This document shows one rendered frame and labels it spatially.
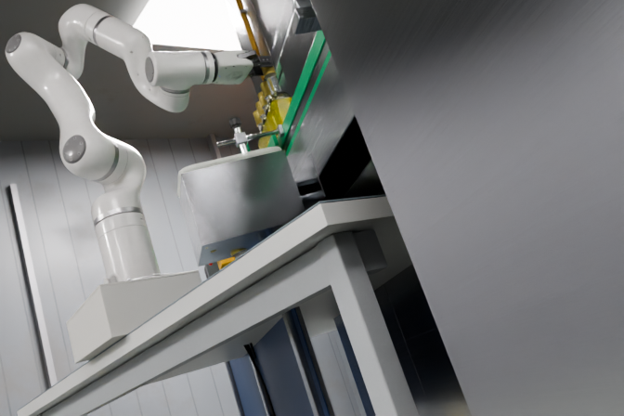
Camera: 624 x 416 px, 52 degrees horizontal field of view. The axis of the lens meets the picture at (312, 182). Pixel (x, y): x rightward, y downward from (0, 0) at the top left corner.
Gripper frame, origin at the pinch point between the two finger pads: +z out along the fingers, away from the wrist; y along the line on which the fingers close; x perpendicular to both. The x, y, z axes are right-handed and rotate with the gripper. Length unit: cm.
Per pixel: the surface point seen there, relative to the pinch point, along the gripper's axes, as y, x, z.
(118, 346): -11, -62, -51
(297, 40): 1.3, 7.2, 13.4
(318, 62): 41, -26, -15
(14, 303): -322, 28, -30
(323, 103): 41, -34, -17
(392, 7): 96, -55, -50
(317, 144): 30, -38, -14
